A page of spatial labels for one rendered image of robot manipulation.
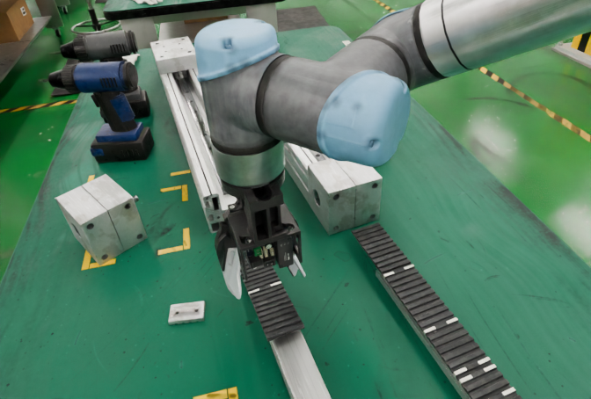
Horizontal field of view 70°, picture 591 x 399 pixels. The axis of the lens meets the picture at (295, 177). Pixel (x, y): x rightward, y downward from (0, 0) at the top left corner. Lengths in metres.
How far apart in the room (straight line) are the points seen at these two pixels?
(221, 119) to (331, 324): 0.36
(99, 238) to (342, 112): 0.53
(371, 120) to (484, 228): 0.52
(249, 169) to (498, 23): 0.25
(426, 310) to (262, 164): 0.32
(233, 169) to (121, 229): 0.38
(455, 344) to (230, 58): 0.43
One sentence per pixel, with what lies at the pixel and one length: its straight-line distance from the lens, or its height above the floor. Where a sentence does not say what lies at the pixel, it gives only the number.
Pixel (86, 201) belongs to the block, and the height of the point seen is 0.87.
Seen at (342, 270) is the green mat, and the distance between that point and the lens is 0.70.
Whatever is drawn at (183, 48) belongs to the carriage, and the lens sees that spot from 1.27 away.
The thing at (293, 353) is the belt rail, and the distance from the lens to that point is 0.58.
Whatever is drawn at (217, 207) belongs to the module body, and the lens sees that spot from 0.75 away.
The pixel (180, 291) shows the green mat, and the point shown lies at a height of 0.78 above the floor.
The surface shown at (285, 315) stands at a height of 0.82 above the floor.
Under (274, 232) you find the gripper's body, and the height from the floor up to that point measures 0.98.
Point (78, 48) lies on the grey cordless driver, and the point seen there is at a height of 0.98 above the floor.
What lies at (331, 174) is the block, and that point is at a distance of 0.73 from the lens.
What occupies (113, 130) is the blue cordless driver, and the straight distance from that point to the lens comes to 1.02.
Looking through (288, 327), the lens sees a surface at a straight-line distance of 0.58.
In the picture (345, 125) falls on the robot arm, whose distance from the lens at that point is 0.32.
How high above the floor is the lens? 1.31
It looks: 37 degrees down
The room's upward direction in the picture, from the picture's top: 4 degrees counter-clockwise
